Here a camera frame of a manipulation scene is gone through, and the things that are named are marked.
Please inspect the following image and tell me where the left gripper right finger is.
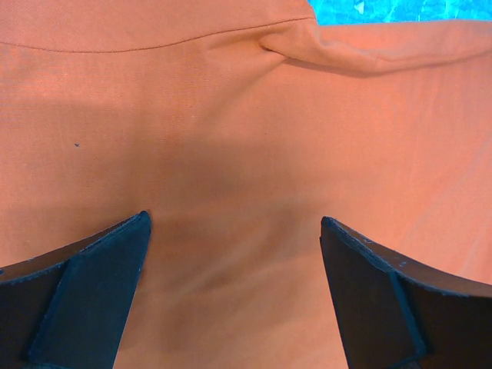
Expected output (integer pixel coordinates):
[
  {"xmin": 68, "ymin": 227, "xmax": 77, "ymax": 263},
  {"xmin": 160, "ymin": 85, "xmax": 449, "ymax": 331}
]
[{"xmin": 320, "ymin": 217, "xmax": 491, "ymax": 368}]

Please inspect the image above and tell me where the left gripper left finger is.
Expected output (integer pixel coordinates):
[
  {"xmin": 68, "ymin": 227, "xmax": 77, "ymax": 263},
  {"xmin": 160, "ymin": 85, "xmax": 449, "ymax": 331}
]
[{"xmin": 1, "ymin": 211, "xmax": 151, "ymax": 368}]

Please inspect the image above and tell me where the orange t shirt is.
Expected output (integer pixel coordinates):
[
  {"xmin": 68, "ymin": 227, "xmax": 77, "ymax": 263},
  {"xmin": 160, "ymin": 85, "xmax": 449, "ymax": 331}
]
[{"xmin": 1, "ymin": 1, "xmax": 491, "ymax": 368}]

